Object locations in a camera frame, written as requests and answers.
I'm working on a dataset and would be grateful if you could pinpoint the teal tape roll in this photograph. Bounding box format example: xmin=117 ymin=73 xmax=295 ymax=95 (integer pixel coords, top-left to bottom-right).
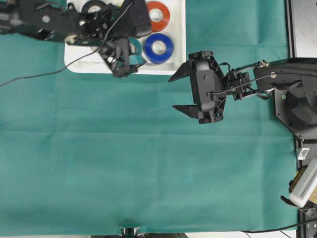
xmin=128 ymin=37 xmax=145 ymax=65

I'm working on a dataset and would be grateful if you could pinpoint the black tape roll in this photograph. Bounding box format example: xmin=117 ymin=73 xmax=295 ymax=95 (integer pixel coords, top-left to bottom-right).
xmin=81 ymin=0 xmax=109 ymax=14

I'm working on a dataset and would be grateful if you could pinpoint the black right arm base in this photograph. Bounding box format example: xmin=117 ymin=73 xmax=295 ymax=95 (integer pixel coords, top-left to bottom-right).
xmin=274 ymin=88 xmax=317 ymax=140

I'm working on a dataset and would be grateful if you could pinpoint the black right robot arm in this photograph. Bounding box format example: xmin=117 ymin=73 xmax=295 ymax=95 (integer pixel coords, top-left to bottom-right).
xmin=169 ymin=51 xmax=317 ymax=124

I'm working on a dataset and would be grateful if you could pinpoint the blue tape roll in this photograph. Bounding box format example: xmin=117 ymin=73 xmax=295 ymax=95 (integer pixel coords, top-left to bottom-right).
xmin=144 ymin=33 xmax=174 ymax=64

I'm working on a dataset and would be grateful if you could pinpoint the black cable bottom right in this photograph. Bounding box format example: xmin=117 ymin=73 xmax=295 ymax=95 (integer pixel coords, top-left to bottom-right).
xmin=244 ymin=218 xmax=317 ymax=234

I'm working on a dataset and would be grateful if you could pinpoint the green table cloth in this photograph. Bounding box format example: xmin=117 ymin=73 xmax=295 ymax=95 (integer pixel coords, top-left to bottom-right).
xmin=0 ymin=0 xmax=299 ymax=237

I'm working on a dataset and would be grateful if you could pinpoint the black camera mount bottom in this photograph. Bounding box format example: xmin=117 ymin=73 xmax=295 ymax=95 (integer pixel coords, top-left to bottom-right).
xmin=120 ymin=227 xmax=143 ymax=238

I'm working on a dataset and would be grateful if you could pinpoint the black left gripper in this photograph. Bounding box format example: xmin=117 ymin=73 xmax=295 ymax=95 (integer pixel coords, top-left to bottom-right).
xmin=79 ymin=0 xmax=152 ymax=78

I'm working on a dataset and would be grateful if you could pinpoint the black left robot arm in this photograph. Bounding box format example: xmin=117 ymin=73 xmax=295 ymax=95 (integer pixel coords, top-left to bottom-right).
xmin=0 ymin=0 xmax=152 ymax=78

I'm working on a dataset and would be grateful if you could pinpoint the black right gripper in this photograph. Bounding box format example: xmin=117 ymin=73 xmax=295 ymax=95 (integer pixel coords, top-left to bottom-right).
xmin=168 ymin=51 xmax=251 ymax=124

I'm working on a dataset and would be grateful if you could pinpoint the small white label tag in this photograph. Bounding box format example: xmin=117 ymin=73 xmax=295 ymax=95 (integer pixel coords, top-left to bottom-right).
xmin=297 ymin=148 xmax=310 ymax=160

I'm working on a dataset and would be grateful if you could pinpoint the red tape roll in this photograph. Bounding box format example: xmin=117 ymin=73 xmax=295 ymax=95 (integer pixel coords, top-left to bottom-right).
xmin=147 ymin=0 xmax=170 ymax=32

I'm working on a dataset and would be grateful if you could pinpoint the white perforated box device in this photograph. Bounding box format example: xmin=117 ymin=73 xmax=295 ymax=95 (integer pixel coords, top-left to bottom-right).
xmin=290 ymin=159 xmax=317 ymax=208

